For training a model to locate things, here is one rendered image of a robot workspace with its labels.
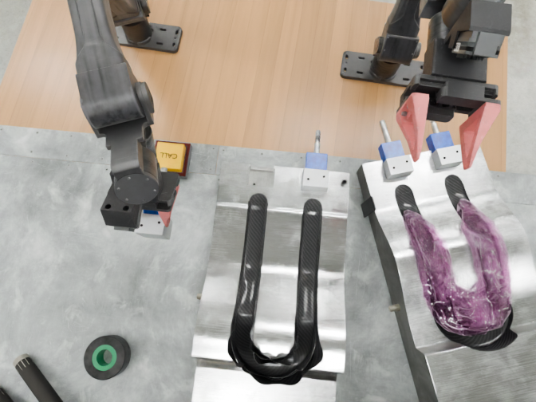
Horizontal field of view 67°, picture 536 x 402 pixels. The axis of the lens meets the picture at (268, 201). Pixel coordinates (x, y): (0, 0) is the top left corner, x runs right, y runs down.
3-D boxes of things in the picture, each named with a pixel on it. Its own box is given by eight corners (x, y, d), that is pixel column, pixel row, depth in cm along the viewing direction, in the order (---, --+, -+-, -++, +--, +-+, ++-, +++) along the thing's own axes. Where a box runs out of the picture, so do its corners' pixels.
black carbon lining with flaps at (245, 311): (248, 195, 83) (246, 180, 74) (327, 202, 83) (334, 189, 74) (226, 377, 74) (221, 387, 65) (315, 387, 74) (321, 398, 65)
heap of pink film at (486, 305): (392, 212, 83) (405, 202, 76) (475, 195, 84) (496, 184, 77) (431, 344, 77) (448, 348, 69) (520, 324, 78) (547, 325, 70)
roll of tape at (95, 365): (103, 385, 80) (96, 388, 77) (84, 350, 82) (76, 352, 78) (138, 360, 81) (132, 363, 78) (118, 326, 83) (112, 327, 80)
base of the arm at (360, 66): (435, 70, 90) (437, 43, 91) (345, 57, 90) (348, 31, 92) (423, 89, 97) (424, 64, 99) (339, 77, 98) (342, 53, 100)
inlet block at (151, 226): (155, 171, 80) (147, 162, 74) (180, 173, 80) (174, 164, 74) (143, 237, 77) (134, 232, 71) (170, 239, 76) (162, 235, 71)
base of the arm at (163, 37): (169, 32, 92) (176, 6, 94) (84, 20, 93) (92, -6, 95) (177, 53, 100) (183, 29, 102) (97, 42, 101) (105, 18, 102)
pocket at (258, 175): (250, 169, 86) (249, 163, 83) (275, 171, 86) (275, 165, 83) (247, 190, 85) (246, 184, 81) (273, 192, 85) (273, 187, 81)
